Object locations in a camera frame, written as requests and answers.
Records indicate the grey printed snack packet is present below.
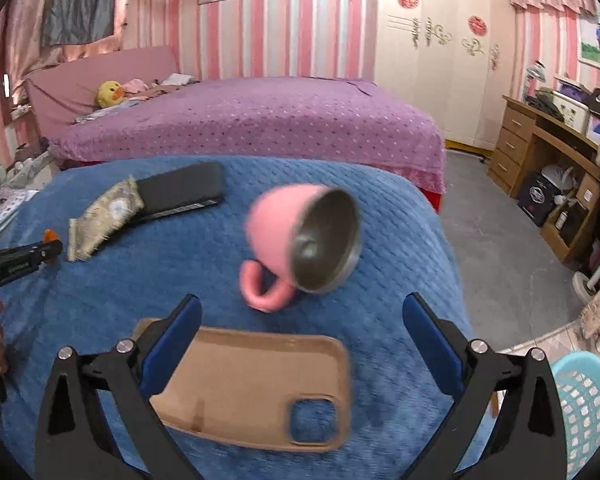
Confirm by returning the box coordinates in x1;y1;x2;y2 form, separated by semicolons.
67;177;144;262

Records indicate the blue knitted blanket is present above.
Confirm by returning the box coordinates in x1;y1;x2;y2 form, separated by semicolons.
0;157;471;479

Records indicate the small framed photo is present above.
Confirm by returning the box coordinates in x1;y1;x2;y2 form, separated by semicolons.
578;13;600;69

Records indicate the yellow duck plush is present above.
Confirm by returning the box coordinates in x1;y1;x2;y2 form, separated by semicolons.
95;80;125;110

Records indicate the wooden desk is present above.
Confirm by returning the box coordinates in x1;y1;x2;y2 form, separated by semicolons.
488;96;600;264

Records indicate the desk lamp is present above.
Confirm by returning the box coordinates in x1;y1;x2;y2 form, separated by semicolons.
522;60;546;101

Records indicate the purple dotted bed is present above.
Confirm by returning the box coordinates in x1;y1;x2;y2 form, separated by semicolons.
26;47;445;195

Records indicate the dotted ironing board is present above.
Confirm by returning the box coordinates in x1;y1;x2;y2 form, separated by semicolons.
0;188;38;233

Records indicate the black smartphone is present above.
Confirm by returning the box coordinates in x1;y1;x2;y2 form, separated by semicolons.
131;162;225;224

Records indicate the white storage box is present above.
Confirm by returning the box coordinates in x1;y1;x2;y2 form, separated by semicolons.
552;90;590;134

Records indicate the pink window curtain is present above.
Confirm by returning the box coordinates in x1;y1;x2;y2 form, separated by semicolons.
3;0;129;106

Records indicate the white wardrobe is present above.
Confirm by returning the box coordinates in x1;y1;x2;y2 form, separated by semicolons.
375;0;515;151

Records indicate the light blue laundry basket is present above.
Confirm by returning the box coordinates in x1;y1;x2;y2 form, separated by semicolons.
552;351;600;479

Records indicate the pink metal-lined mug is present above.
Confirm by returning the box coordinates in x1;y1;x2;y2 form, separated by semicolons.
239;183;362;313

